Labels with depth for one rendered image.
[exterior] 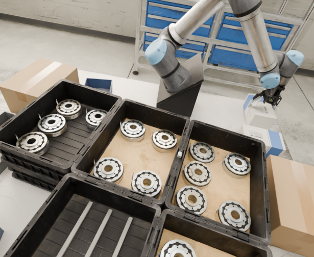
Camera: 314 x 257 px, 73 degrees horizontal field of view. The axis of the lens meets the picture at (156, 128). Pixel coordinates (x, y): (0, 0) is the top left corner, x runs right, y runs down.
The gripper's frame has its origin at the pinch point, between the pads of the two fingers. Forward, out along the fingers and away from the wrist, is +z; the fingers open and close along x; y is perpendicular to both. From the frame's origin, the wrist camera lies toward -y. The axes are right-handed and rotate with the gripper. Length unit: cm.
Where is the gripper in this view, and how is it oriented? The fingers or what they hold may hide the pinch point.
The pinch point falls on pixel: (259, 108)
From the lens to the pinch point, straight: 137.7
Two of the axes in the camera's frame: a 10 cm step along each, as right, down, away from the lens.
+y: -1.3, 7.0, -7.0
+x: 9.8, 1.8, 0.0
